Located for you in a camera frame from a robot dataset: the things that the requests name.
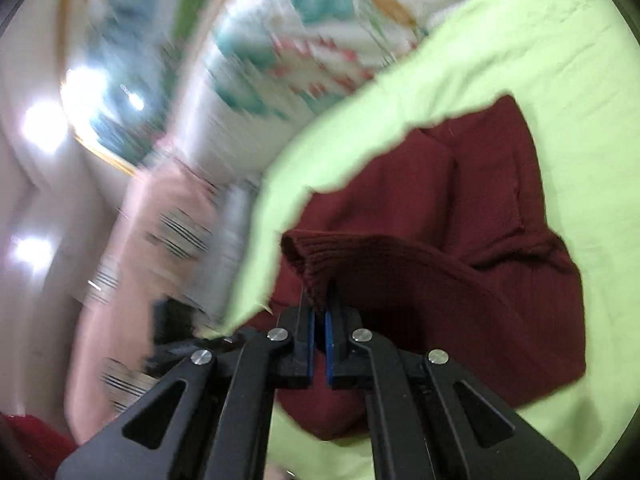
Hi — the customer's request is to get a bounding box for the white floral quilt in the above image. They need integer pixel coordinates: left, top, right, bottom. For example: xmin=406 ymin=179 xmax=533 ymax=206
xmin=165 ymin=0 xmax=508 ymax=128

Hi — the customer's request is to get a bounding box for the grey folded towel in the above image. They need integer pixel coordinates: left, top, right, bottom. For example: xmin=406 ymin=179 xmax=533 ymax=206
xmin=190 ymin=185 xmax=262 ymax=322

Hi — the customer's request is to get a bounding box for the maroon hooded sweater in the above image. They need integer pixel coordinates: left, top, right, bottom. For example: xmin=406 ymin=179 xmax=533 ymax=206
xmin=260 ymin=94 xmax=587 ymax=442

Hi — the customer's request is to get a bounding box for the red fuzzy cloth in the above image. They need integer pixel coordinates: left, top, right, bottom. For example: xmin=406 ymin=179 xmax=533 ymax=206
xmin=0 ymin=411 xmax=79 ymax=480

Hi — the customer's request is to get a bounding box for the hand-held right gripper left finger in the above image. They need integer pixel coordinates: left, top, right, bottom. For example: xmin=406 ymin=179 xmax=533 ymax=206
xmin=55 ymin=287 xmax=317 ymax=480

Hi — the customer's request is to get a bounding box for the light green bed sheet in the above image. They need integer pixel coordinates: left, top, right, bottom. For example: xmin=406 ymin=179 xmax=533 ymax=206
xmin=220 ymin=0 xmax=637 ymax=480

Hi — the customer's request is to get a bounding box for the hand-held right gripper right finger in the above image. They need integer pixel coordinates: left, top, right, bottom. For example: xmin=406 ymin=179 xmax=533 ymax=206
xmin=324 ymin=282 xmax=581 ymax=480

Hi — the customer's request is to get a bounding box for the pink heart print blanket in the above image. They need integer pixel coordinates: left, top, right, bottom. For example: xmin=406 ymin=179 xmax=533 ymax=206
xmin=65 ymin=150 xmax=266 ymax=443

